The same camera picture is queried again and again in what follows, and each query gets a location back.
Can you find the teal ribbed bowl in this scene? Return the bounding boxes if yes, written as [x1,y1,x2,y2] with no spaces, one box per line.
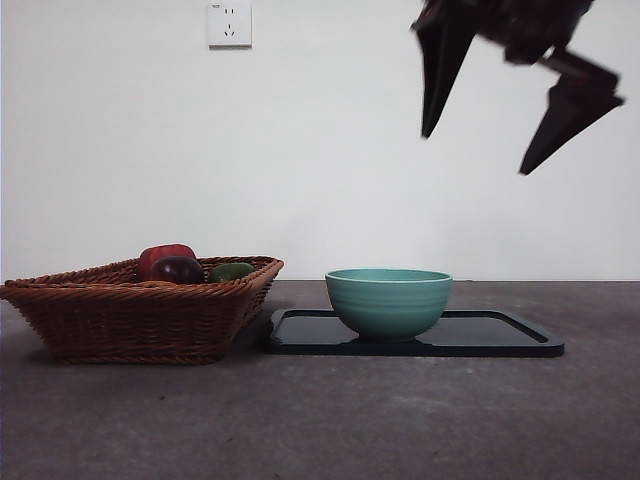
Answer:
[324,268,454,344]

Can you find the dark rectangular tray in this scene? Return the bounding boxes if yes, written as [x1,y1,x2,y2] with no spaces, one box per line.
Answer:
[264,307,566,358]

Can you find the green lime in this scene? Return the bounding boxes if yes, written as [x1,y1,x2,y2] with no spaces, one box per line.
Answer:
[208,262,256,284]

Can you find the dark red plum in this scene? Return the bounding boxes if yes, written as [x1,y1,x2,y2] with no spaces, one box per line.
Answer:
[151,255,205,286]

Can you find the red apple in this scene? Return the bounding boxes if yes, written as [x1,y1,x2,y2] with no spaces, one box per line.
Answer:
[138,243,198,282]

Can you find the brown wicker basket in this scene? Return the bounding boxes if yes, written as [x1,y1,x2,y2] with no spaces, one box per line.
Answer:
[0,255,285,366]

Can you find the white wall socket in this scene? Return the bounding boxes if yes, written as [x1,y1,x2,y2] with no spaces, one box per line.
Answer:
[208,2,253,50]

